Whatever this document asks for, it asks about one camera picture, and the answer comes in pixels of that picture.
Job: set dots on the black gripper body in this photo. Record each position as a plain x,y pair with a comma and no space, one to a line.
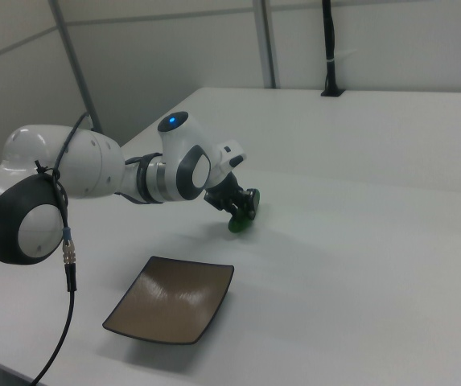
223,193

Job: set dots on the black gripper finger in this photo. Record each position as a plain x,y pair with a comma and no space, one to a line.
235,212
249,203

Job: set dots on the green cucumber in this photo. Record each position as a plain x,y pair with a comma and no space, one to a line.
236,228

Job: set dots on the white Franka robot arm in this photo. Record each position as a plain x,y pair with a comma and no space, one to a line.
89,165

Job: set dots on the square brown ceramic plate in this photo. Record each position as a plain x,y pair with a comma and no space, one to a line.
169,301

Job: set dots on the grey metal partition post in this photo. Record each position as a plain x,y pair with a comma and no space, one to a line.
265,44
78,68

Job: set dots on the tall black camera pole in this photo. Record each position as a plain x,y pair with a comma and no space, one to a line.
330,48

